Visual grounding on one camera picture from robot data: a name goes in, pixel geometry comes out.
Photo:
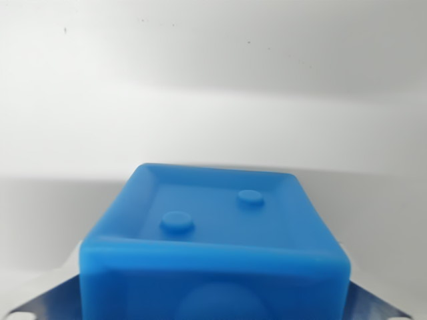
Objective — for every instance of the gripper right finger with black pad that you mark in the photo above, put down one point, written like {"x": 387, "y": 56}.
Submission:
{"x": 370, "y": 306}

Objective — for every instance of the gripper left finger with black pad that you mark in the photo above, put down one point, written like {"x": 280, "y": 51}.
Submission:
{"x": 56, "y": 301}

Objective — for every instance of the blue soft cube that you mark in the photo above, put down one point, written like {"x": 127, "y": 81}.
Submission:
{"x": 213, "y": 260}

